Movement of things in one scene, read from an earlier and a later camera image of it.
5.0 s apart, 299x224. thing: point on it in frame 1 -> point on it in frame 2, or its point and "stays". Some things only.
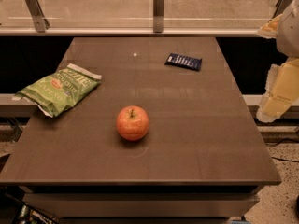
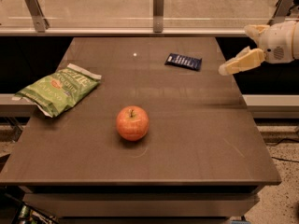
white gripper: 290,35 -> 276,43
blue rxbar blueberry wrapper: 184,62 stays
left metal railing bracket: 39,21 stays
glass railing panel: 132,7 stays
